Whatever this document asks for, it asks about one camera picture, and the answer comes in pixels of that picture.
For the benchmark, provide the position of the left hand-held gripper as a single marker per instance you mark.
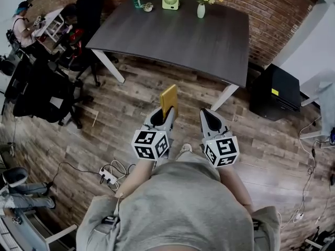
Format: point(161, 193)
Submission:
point(150, 145)

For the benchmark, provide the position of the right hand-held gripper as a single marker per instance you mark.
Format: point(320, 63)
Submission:
point(222, 150)

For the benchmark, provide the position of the yellow calculator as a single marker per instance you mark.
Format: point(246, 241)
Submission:
point(168, 99)

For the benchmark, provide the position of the person's left forearm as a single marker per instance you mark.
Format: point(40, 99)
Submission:
point(136, 175)

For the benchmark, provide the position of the person's right forearm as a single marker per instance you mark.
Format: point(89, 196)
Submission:
point(235, 187)

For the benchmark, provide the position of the person's shoe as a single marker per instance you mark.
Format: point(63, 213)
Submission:
point(186, 148)

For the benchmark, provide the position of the white power strip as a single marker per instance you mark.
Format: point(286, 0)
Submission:
point(107, 176)

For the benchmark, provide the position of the black cabinet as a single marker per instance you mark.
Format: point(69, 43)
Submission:
point(280, 93)

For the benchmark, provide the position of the dark wooden table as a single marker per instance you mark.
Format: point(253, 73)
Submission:
point(178, 38)

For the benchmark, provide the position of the person's grey shirt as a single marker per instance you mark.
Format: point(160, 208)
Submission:
point(180, 208)

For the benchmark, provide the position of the white vase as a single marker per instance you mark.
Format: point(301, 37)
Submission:
point(201, 10)

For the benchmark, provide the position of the small potted plant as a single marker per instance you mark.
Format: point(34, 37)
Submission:
point(148, 7)

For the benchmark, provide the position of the white side table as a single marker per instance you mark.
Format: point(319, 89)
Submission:
point(324, 106)

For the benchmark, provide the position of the black office chair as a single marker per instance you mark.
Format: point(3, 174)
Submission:
point(44, 95)
point(86, 14)

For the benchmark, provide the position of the green desk fan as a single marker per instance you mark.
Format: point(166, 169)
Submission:
point(170, 0)

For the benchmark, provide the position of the white desk with keyboard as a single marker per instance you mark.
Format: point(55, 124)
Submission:
point(23, 234)

